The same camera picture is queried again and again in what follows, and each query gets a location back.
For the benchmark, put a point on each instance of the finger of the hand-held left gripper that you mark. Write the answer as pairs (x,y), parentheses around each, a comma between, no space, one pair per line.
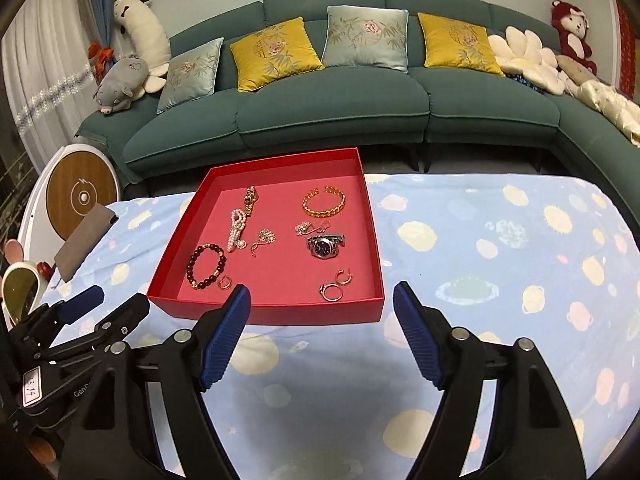
(82,300)
(125,316)

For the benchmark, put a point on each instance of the white rabbit-ear mirror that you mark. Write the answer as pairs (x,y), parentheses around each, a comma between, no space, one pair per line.
(20,290)

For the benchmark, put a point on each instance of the round white wooden device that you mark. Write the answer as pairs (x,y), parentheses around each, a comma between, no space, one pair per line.
(80,195)

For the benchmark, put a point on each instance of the gold open bangle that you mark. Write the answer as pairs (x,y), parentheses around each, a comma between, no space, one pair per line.
(312,211)

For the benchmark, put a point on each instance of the brown felt pouch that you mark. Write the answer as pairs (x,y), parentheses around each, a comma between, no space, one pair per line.
(85,240)

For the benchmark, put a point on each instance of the grey pig plush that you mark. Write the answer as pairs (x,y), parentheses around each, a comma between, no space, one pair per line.
(125,82)

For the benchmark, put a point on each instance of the pale blue floral cushion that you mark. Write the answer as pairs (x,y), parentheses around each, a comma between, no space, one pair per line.
(192,77)
(365,37)

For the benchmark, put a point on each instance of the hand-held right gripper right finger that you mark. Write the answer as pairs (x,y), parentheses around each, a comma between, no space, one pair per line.
(420,340)

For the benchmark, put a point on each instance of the white sheer curtain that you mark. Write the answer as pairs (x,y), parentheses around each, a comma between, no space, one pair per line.
(45,70)

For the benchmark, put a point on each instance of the red wall hanging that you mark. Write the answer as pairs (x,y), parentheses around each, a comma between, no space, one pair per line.
(627,45)

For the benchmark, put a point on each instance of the green sectional sofa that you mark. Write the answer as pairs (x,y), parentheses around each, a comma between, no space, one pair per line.
(330,105)

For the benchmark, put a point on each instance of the blue patterned cloth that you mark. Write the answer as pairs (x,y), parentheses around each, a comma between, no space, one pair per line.
(525,82)

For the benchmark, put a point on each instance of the cream quilted blanket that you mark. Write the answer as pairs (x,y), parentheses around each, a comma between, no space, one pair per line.
(610,105)

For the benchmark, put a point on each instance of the tan plush pillow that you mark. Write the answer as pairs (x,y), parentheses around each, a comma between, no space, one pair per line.
(577,69)

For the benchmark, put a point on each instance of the blue dial wristwatch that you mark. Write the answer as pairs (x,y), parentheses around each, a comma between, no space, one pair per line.
(324,246)

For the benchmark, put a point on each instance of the white flower cushion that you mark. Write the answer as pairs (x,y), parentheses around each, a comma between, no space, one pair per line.
(525,57)

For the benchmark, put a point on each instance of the blue curtain with red tie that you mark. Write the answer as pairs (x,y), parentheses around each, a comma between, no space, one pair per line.
(90,20)

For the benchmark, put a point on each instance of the white cow plush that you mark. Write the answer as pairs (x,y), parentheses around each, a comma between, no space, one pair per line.
(142,30)

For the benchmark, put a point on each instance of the gold hoop earring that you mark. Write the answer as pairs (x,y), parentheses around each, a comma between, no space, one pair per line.
(224,285)
(345,280)

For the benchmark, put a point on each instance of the planet print blue blanket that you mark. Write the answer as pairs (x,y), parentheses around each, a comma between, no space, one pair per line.
(500,310)

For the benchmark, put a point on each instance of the red monkey plush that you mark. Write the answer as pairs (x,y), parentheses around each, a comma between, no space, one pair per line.
(575,35)

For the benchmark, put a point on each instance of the yellow floral cushion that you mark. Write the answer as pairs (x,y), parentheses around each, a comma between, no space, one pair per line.
(275,55)
(457,45)

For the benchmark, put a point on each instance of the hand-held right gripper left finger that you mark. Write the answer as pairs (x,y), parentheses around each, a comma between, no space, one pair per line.
(225,340)

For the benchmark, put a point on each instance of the red shallow box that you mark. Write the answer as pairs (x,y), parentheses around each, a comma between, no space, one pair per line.
(280,280)

